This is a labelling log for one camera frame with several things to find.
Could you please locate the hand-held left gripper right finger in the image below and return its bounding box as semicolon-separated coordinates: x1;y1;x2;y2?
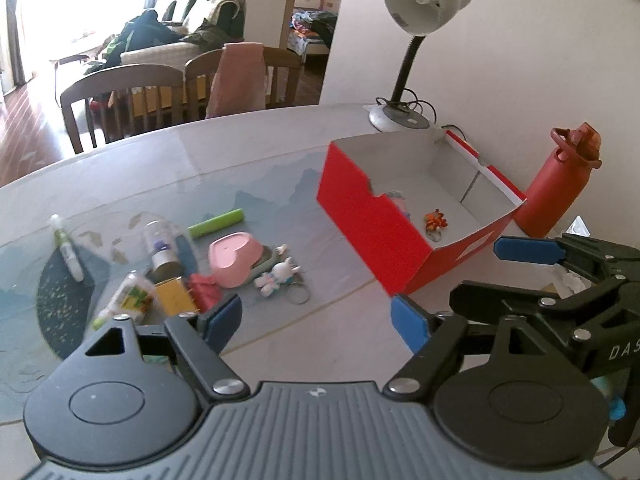
382;294;544;403

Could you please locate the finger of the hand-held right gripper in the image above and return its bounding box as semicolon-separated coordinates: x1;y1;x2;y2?
492;232;640;282
448;280;608;347

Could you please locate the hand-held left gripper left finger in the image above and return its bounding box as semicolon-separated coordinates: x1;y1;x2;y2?
82;292;251;401

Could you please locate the pink heart-shaped box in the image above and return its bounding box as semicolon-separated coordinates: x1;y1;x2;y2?
208;232;266;289

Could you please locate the white rabbit keychain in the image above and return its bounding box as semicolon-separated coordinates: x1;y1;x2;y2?
254;257;311;306

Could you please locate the green and yellow small bottle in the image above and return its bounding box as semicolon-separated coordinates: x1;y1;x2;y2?
91;270;157;332

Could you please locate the red cardboard box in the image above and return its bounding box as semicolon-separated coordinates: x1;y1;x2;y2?
316;129;528;297

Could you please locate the white pen with green label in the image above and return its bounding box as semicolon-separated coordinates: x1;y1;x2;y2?
50;214;86;282

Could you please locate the pink binder clip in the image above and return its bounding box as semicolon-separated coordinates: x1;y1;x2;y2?
187;272;223;313

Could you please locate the small yellow box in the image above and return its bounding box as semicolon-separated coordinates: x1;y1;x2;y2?
154;276;198;318

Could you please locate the crumpled white paper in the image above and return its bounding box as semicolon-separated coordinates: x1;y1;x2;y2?
547;265;601;297

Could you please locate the clear plastic wrapper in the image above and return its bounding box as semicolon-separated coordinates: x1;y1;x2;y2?
564;216;592;239

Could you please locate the red water bottle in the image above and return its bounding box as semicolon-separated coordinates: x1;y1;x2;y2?
515;122;603;237

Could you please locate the cylindrical bottle with silver base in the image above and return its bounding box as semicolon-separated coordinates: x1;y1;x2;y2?
142;220;183;283

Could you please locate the green tube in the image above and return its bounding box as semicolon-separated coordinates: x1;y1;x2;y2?
187;208;246;240

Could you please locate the pink cloth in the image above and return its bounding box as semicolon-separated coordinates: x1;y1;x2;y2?
206;42;266;120

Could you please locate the dark wooden chair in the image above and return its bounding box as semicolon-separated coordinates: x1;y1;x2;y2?
184;46;303;122
60;63;186;155

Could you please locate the beige sofa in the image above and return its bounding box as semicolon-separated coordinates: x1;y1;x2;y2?
120;0;248;67

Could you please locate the bed with colourful bedding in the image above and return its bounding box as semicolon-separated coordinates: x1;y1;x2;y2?
289;0;341;57

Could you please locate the dark clothes pile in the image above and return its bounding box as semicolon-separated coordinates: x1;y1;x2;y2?
102;9;183;63

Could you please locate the low coffee table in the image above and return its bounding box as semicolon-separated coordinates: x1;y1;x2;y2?
49;35;108;67

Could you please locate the black lamp cable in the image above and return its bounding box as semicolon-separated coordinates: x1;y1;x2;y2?
402;87;468;145

